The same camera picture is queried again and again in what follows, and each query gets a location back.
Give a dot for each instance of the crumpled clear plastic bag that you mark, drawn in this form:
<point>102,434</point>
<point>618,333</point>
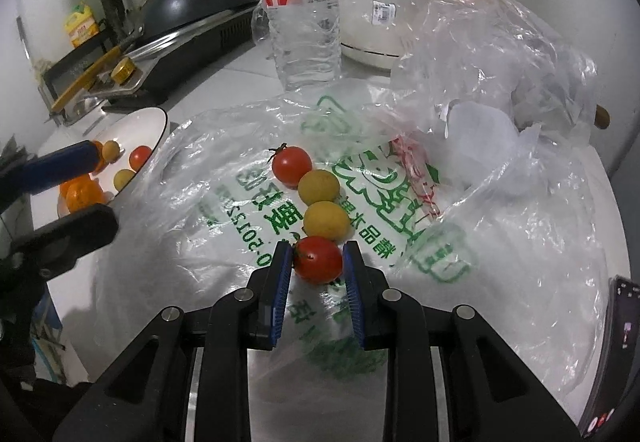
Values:
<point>500,46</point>

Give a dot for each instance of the small yellow fruit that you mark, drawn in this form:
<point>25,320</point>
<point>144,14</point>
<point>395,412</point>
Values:
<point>318,187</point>
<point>124,179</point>
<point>112,151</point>
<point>327,221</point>

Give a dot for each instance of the green printed plastic bag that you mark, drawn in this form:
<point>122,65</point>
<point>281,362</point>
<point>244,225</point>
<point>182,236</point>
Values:
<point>225,242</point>

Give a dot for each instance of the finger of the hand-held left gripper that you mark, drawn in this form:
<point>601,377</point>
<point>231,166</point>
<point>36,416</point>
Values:
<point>60,166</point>
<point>75,232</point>

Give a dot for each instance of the black kitchen rack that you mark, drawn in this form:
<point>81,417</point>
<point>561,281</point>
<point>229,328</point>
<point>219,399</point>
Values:
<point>65,66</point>

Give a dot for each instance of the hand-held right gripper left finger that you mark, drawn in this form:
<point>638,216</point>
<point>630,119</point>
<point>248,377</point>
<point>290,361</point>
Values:
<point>280,292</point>

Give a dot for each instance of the silver induction cooker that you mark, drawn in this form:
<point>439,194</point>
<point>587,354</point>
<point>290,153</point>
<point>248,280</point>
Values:
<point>200,56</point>

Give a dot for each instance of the clear plastic water bottle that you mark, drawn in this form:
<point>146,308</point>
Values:
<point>300,46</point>

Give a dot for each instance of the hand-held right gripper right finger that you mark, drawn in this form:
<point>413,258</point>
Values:
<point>352,292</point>

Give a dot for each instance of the white plate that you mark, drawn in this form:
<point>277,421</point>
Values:
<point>145,126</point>

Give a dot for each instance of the grey hanging utensil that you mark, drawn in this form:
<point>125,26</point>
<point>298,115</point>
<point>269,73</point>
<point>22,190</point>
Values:
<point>21,36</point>

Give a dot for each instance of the white rice cooker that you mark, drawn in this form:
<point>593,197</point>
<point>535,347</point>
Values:
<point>370,46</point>

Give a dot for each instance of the red cherry tomato with stem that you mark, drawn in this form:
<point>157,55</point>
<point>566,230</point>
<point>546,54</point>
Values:
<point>292,166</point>

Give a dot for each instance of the yellow oil bottle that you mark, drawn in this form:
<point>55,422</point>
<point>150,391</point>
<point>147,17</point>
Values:
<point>82,29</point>

